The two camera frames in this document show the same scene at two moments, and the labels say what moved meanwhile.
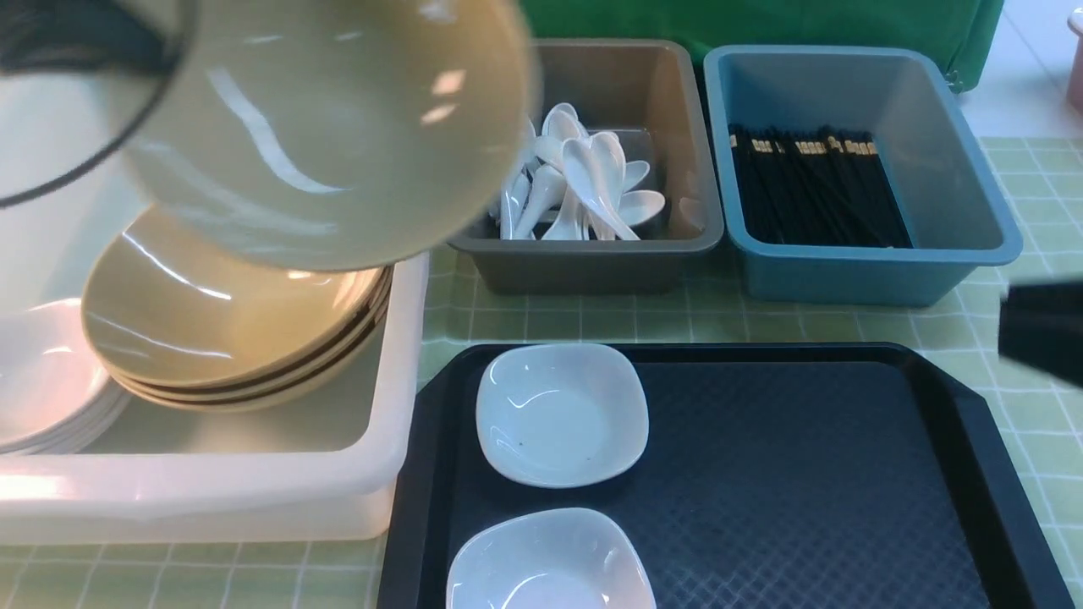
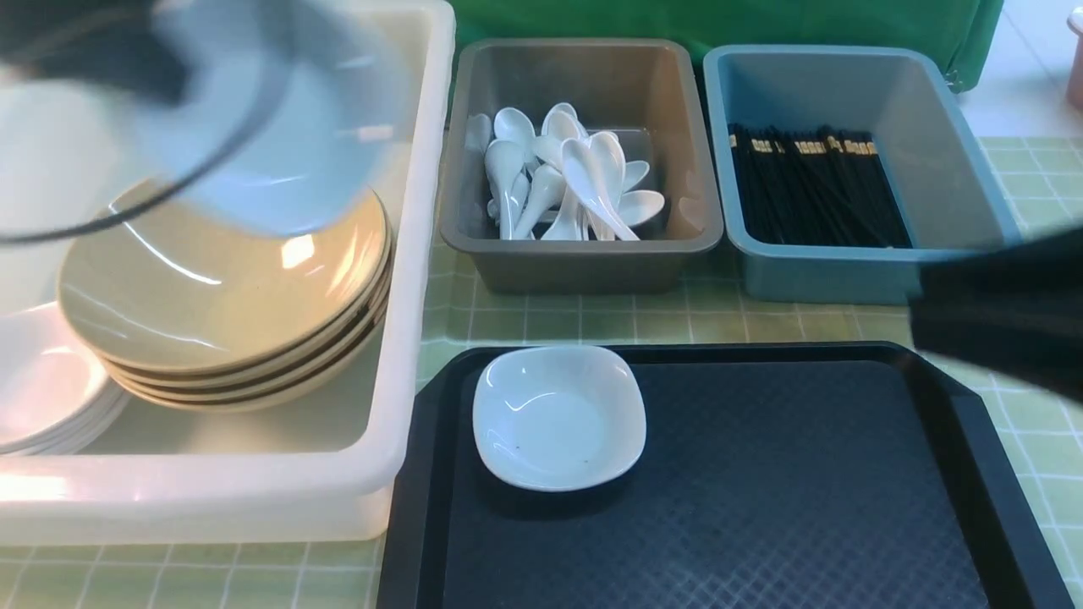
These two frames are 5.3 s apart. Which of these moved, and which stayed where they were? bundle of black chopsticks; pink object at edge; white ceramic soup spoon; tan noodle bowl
Moved: tan noodle bowl
Stayed: white ceramic soup spoon; bundle of black chopsticks; pink object at edge
